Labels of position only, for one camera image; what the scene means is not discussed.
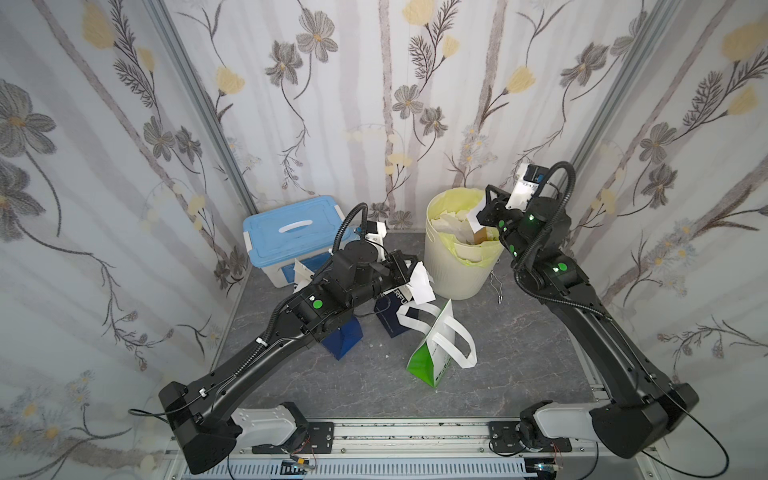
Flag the green white paper bag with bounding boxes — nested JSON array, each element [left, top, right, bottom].
[[397, 300, 478, 388]]

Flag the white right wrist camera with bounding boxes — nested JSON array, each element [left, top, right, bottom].
[[506, 163, 549, 210]]

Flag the white slotted cable duct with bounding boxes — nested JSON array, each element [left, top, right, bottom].
[[171, 457, 537, 479]]

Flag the left aluminium frame post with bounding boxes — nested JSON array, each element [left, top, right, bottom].
[[143, 0, 258, 215]]

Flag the blue lidded storage box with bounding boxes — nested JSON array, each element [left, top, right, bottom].
[[243, 196, 345, 288]]

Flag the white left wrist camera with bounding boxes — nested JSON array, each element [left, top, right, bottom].
[[365, 220, 387, 246]]

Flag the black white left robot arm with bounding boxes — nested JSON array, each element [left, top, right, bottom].
[[155, 203, 418, 475]]

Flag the right aluminium frame post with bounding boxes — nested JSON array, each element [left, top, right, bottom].
[[533, 0, 685, 238]]

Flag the aluminium frame post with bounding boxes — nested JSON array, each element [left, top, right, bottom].
[[143, 0, 258, 215], [533, 0, 685, 238]]

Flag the cream round trash bin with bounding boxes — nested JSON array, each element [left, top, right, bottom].
[[423, 187, 508, 301]]

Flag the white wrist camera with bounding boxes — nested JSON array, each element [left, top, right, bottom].
[[365, 220, 387, 246], [506, 163, 549, 210]]

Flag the navy paper bag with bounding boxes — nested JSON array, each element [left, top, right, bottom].
[[321, 316, 363, 360], [374, 287, 412, 338]]

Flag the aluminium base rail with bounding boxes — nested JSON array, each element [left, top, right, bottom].
[[161, 417, 655, 480]]

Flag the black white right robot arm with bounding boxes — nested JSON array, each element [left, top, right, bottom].
[[476, 162, 699, 459]]

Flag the yellow-green bin liner bag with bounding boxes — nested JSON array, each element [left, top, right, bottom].
[[425, 187, 508, 280]]

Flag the torn paper pieces in bin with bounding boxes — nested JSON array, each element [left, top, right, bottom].
[[427, 210, 503, 267]]

